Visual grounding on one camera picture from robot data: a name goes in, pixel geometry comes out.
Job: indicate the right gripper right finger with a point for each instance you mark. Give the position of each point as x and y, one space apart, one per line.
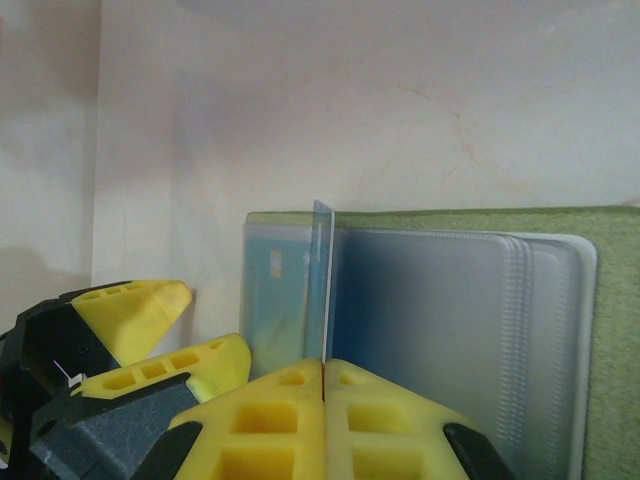
380 430

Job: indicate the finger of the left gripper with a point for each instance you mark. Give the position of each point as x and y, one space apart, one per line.
140 315
200 367

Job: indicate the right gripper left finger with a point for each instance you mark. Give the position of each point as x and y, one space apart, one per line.
270 430

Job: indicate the blue credit card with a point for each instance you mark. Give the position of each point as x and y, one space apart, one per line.
322 280

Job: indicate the green card holder wallet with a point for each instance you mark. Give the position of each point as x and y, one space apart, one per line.
615 300

